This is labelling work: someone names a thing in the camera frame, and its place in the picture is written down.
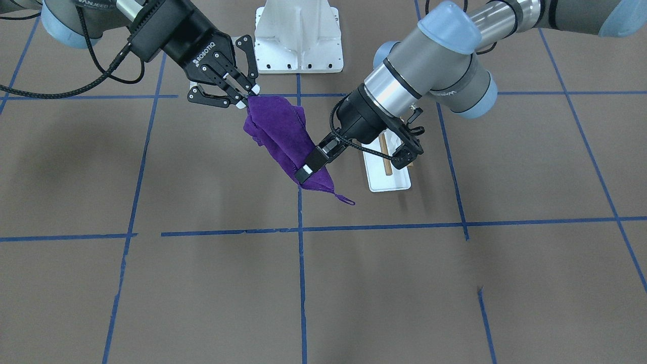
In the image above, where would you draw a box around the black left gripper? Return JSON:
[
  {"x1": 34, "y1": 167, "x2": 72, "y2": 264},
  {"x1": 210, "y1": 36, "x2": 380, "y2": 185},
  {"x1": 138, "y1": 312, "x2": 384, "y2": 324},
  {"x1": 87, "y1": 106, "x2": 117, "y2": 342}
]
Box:
[{"x1": 295, "y1": 85, "x2": 395, "y2": 184}]

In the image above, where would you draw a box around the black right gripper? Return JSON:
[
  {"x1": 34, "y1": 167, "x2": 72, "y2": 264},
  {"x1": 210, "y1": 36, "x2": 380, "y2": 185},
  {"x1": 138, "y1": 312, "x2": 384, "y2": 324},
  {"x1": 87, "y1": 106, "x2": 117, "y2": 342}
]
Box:
[{"x1": 128, "y1": 1, "x2": 260, "y2": 110}]

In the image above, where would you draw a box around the purple towel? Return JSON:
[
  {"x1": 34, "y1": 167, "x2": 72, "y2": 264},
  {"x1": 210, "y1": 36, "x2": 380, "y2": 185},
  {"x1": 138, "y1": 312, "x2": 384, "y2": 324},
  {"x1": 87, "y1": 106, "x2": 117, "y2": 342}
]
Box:
[{"x1": 243, "y1": 96, "x2": 355, "y2": 205}]

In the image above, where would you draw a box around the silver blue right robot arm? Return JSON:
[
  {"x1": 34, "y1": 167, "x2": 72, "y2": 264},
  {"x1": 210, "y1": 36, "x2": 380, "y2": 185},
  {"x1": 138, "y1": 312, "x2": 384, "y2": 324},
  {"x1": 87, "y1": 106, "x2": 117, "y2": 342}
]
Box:
[{"x1": 1, "y1": 1, "x2": 260, "y2": 109}]

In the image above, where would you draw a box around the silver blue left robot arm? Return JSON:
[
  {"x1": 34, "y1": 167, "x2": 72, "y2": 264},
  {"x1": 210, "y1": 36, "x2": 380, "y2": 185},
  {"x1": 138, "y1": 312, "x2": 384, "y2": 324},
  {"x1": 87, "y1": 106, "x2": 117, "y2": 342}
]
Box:
[{"x1": 295, "y1": 1, "x2": 645, "y2": 184}]

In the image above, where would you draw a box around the white rack with wooden bars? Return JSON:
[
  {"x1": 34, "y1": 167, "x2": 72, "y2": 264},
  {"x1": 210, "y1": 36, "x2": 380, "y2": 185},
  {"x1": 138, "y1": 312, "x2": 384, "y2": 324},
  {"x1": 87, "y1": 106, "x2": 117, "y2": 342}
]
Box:
[{"x1": 362, "y1": 129, "x2": 411, "y2": 193}]

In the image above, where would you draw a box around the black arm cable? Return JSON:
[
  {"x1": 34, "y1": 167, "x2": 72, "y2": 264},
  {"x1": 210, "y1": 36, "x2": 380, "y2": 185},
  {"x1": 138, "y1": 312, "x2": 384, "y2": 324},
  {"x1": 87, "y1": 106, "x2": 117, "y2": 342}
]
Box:
[{"x1": 329, "y1": 96, "x2": 405, "y2": 163}]

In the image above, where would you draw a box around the white pedestal column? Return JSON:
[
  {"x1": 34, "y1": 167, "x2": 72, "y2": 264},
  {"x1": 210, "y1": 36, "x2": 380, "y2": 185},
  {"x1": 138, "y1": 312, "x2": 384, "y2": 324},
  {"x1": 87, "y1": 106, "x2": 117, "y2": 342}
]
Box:
[{"x1": 254, "y1": 1, "x2": 344, "y2": 74}]

